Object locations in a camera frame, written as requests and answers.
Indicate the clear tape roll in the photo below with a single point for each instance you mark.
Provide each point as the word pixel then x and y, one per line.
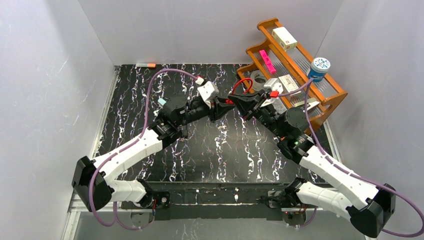
pixel 259 80

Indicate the white box top shelf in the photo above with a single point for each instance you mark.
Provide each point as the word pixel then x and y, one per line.
pixel 284 38

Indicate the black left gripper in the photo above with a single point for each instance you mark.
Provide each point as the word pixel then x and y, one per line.
pixel 214 109

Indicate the pink highlighter marker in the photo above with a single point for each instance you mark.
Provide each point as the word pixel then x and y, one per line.
pixel 268 63

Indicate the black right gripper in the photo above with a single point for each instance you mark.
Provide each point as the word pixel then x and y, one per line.
pixel 255 106

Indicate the orange grey marker pen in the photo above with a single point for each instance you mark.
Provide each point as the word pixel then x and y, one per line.
pixel 145 65

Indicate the teal white eraser block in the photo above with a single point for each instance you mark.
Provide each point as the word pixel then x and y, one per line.
pixel 161 102

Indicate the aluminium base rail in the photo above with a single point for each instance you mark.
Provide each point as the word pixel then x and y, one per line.
pixel 207 222

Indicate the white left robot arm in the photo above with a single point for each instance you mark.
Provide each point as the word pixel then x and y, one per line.
pixel 95 180

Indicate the black cable padlock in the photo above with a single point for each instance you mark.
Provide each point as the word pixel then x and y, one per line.
pixel 185 132

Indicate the blue white round jar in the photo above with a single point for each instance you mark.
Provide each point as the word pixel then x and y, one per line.
pixel 318 69

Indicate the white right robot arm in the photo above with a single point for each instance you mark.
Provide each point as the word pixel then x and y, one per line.
pixel 367 206

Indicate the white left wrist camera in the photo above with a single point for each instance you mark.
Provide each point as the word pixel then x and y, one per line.
pixel 207 90

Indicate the orange wooden shelf rack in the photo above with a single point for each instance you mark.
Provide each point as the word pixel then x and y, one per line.
pixel 294 62

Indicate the white red staple box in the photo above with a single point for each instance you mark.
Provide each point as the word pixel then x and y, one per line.
pixel 289 84

